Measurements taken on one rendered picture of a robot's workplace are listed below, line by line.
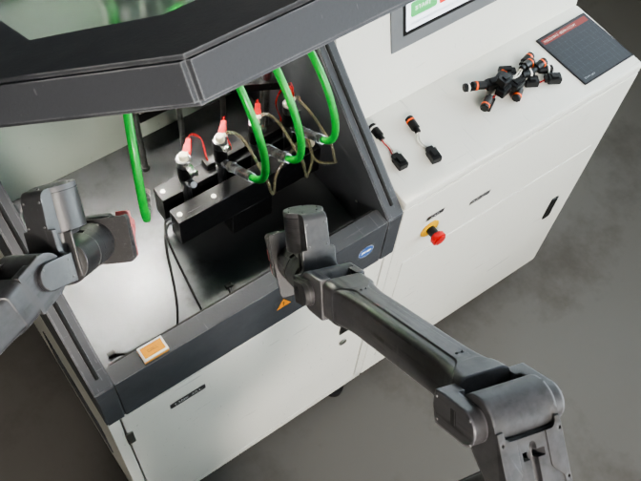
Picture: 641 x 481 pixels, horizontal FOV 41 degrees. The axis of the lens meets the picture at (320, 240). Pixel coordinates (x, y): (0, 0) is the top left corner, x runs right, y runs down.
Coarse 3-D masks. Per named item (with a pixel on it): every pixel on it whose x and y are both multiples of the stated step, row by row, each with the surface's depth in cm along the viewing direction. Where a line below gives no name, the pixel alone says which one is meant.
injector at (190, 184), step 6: (180, 162) 159; (186, 162) 159; (180, 168) 160; (180, 174) 162; (186, 174) 162; (180, 180) 164; (186, 180) 163; (192, 180) 162; (186, 186) 166; (192, 186) 162; (186, 192) 168; (186, 198) 169; (192, 198) 170
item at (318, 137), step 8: (312, 56) 148; (320, 64) 149; (320, 72) 149; (320, 80) 149; (328, 88) 150; (328, 96) 150; (328, 104) 151; (336, 112) 152; (336, 120) 153; (304, 128) 168; (336, 128) 155; (304, 136) 167; (312, 136) 164; (320, 136) 162; (328, 136) 160; (336, 136) 157
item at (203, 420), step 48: (288, 336) 188; (336, 336) 209; (192, 384) 174; (240, 384) 192; (288, 384) 214; (336, 384) 242; (144, 432) 179; (192, 432) 197; (240, 432) 221; (192, 480) 227
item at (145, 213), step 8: (128, 120) 129; (128, 128) 129; (128, 136) 130; (128, 144) 130; (136, 144) 130; (136, 152) 130; (136, 160) 131; (136, 168) 131; (136, 176) 132; (136, 184) 132; (136, 192) 133; (144, 192) 134; (144, 200) 135; (144, 208) 136; (144, 216) 137
